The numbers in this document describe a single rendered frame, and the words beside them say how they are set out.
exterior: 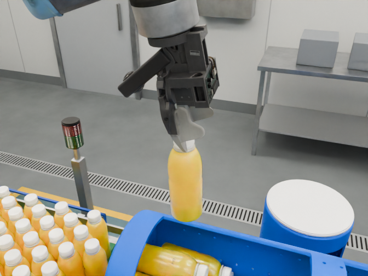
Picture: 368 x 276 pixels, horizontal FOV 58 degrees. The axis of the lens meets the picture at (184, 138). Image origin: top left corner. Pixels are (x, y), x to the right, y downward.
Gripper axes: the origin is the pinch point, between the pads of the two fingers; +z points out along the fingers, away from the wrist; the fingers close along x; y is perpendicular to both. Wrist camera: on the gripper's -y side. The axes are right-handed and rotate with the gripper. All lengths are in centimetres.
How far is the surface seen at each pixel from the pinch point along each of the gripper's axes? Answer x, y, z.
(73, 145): 28, -57, 27
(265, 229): 29, 7, 61
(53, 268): -13, -38, 33
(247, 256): 5.8, 6.8, 42.8
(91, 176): 129, -163, 146
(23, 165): 124, -232, 134
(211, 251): 5.5, -3.2, 43.0
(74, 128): 30, -55, 21
